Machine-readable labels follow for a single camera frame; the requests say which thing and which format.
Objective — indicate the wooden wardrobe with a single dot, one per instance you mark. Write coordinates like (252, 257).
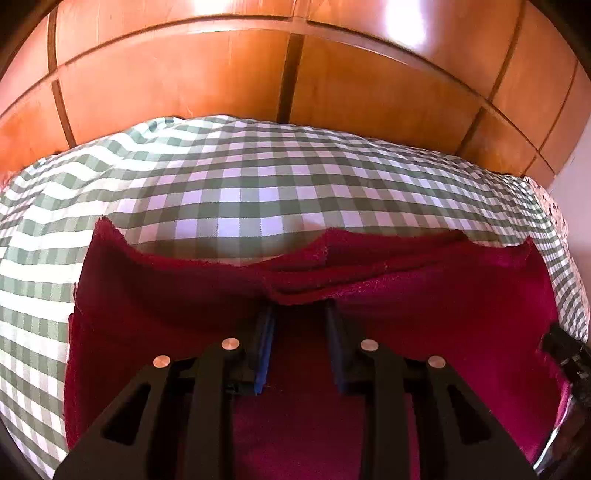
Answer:
(491, 81)

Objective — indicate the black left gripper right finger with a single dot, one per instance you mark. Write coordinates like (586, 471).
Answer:
(422, 419)

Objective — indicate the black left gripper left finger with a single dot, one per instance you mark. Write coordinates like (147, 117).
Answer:
(174, 421)

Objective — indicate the green white checkered bedsheet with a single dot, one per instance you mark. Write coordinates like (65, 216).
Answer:
(233, 190)

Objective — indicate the red knit sweater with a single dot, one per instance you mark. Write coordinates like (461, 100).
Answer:
(483, 309)

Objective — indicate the floral bedspread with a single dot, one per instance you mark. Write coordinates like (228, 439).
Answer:
(551, 208)

